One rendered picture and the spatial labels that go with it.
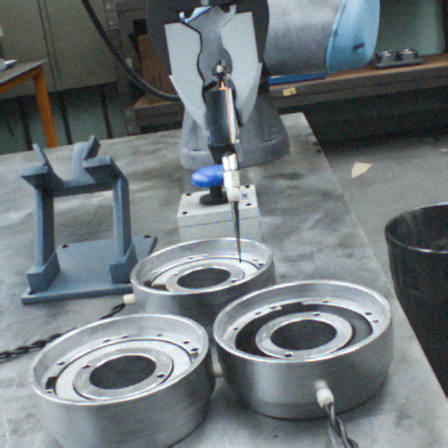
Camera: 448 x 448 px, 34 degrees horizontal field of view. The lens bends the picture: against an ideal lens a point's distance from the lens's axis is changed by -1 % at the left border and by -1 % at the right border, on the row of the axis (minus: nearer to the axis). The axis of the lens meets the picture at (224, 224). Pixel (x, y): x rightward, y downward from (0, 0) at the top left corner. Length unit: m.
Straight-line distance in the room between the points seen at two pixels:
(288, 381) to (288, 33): 0.58
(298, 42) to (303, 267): 0.37
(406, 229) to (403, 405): 1.45
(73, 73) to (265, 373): 3.97
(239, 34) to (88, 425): 0.33
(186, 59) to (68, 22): 3.72
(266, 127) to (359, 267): 0.41
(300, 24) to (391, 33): 3.65
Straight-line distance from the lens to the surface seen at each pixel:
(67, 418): 0.40
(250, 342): 0.44
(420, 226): 1.89
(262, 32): 0.59
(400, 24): 4.55
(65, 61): 4.33
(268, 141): 0.97
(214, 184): 0.65
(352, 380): 0.41
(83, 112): 4.59
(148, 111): 3.93
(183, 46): 0.59
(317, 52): 0.91
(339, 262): 0.62
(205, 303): 0.50
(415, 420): 0.42
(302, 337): 0.47
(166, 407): 0.40
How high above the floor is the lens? 1.04
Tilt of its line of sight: 18 degrees down
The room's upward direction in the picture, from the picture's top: 9 degrees counter-clockwise
